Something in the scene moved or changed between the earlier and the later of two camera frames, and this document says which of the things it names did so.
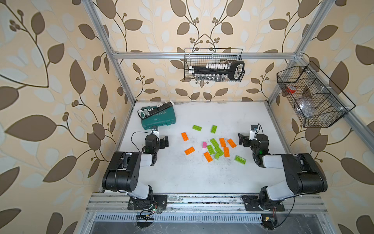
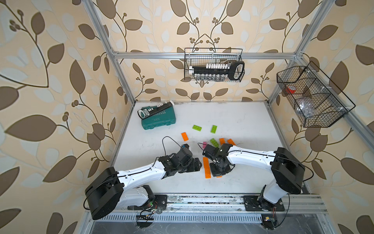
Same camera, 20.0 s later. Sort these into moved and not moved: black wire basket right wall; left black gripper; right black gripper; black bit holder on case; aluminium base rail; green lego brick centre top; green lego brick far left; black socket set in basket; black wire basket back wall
Moved: left black gripper; right black gripper
Not moved: black wire basket back wall; black bit holder on case; black socket set in basket; aluminium base rail; black wire basket right wall; green lego brick centre top; green lego brick far left
